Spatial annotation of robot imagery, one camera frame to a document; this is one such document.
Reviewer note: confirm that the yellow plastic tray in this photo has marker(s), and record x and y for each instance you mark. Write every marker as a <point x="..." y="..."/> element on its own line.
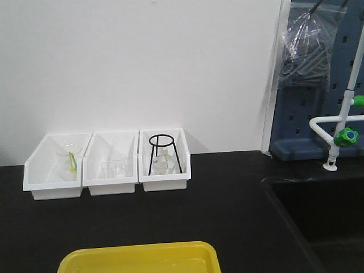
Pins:
<point x="193" y="256"/>

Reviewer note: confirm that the white bin with tripod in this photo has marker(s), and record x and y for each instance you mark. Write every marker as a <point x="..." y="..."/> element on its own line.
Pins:
<point x="176" y="181"/>

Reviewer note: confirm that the clear glass flask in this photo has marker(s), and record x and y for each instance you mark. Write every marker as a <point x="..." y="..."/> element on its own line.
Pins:
<point x="164" y="163"/>

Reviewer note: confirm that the clear glass beakers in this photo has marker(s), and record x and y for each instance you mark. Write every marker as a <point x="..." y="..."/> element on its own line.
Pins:
<point x="114" y="166"/>

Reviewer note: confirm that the white middle storage bin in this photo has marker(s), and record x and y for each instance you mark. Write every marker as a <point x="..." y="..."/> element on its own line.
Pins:
<point x="101" y="145"/>

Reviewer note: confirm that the blue pegboard drying rack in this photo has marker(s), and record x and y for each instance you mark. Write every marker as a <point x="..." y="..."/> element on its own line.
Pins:
<point x="291" y="136"/>

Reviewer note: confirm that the glass beaker with green rod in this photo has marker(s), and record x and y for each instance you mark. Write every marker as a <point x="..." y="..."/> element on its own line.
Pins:
<point x="68" y="156"/>

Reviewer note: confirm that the white bin with beaker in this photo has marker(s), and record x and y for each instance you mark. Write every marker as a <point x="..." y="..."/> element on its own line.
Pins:
<point x="41" y="170"/>

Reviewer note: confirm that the plastic bag of pegs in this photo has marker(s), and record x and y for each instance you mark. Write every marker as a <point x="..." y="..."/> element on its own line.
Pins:
<point x="308" y="44"/>

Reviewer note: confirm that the black lab sink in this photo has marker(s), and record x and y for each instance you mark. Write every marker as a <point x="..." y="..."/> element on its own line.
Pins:
<point x="326" y="219"/>

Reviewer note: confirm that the green faucet valve knob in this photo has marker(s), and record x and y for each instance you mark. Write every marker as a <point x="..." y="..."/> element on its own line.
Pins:
<point x="346" y="137"/>

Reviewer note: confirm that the white lab faucet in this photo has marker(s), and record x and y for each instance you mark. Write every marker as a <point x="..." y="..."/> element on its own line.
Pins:
<point x="348" y="101"/>

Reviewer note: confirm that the black wire tripod stand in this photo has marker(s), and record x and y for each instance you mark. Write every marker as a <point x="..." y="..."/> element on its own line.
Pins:
<point x="160" y="141"/>

